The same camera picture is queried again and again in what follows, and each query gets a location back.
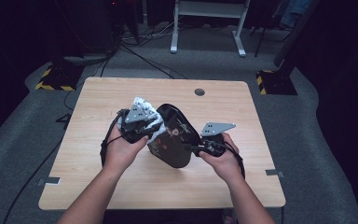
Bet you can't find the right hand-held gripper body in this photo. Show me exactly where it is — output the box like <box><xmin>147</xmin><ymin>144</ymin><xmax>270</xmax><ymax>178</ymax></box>
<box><xmin>200</xmin><ymin>121</ymin><xmax>237</xmax><ymax>158</ymax></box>

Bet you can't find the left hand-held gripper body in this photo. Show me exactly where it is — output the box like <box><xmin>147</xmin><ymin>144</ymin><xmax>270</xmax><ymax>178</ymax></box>
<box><xmin>119</xmin><ymin>104</ymin><xmax>152</xmax><ymax>144</ymax></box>

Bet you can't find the white black-patterned cloth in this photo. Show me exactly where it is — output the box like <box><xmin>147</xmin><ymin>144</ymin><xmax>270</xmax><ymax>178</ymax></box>
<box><xmin>132</xmin><ymin>96</ymin><xmax>165</xmax><ymax>145</ymax></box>

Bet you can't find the black floral lacquer tray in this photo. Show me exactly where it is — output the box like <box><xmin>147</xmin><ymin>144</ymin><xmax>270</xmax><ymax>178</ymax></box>
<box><xmin>147</xmin><ymin>103</ymin><xmax>201</xmax><ymax>169</ymax></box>

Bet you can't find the person's right hand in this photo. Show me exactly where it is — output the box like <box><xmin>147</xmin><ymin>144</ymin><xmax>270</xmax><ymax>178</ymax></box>
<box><xmin>199</xmin><ymin>133</ymin><xmax>241</xmax><ymax>185</ymax></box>

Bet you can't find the person's left hand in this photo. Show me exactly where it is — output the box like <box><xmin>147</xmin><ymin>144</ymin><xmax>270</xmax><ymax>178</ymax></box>
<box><xmin>103</xmin><ymin>127</ymin><xmax>150</xmax><ymax>174</ymax></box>

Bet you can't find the person's patterned shoe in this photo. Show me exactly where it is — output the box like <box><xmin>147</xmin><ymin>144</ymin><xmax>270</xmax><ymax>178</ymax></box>
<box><xmin>222</xmin><ymin>208</ymin><xmax>239</xmax><ymax>224</ymax></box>

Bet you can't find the person's dark lap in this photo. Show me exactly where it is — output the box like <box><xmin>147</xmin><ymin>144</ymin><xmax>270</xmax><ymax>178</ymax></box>
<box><xmin>103</xmin><ymin>208</ymin><xmax>225</xmax><ymax>224</ymax></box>

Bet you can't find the black yellow-striped stand base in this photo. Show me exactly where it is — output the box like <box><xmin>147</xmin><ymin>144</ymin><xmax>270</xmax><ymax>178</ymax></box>
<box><xmin>255</xmin><ymin>69</ymin><xmax>298</xmax><ymax>96</ymax></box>
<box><xmin>34</xmin><ymin>62</ymin><xmax>85</xmax><ymax>92</ymax></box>

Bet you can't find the black equipment cabinet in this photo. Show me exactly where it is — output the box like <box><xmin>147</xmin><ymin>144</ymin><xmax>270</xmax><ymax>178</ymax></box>
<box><xmin>60</xmin><ymin>0</ymin><xmax>120</xmax><ymax>59</ymax></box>

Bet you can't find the black tripod stand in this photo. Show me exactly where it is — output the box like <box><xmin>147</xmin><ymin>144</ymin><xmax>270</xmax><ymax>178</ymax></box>
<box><xmin>250</xmin><ymin>24</ymin><xmax>293</xmax><ymax>59</ymax></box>

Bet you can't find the dark slanted stand pole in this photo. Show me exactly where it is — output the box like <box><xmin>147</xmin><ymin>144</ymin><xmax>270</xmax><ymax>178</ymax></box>
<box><xmin>273</xmin><ymin>0</ymin><xmax>323</xmax><ymax>76</ymax></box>

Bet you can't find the blue cloth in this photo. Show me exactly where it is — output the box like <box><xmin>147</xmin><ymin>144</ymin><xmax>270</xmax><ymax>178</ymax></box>
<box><xmin>281</xmin><ymin>0</ymin><xmax>315</xmax><ymax>29</ymax></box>

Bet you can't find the right hand-held gripper cable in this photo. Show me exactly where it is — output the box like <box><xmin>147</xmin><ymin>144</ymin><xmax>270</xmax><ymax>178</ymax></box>
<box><xmin>223</xmin><ymin>141</ymin><xmax>246</xmax><ymax>181</ymax></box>

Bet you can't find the hand-held gripper cable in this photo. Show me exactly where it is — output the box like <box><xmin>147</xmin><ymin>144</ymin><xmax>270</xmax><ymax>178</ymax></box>
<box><xmin>223</xmin><ymin>141</ymin><xmax>246</xmax><ymax>181</ymax></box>
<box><xmin>2</xmin><ymin>108</ymin><xmax>131</xmax><ymax>224</ymax></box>

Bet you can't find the left hand-held gripper cable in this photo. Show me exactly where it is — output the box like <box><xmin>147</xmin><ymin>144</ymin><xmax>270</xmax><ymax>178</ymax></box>
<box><xmin>2</xmin><ymin>108</ymin><xmax>131</xmax><ymax>224</ymax></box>

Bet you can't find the thick black floor cable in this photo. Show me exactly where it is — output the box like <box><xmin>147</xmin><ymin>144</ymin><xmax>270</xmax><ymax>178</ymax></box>
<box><xmin>119</xmin><ymin>45</ymin><xmax>188</xmax><ymax>80</ymax></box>

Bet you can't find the grey metal table bracket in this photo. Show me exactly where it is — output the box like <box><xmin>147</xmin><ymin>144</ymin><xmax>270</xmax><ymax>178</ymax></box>
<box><xmin>36</xmin><ymin>175</ymin><xmax>62</xmax><ymax>187</ymax></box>
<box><xmin>265</xmin><ymin>169</ymin><xmax>284</xmax><ymax>179</ymax></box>

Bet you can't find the bundle of floor cables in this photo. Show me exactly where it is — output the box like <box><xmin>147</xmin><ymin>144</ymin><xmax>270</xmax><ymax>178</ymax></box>
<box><xmin>120</xmin><ymin>18</ymin><xmax>176</xmax><ymax>46</ymax></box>

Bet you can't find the white metal desk frame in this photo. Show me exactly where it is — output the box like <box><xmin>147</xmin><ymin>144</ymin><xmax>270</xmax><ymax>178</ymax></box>
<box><xmin>170</xmin><ymin>0</ymin><xmax>251</xmax><ymax>58</ymax></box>

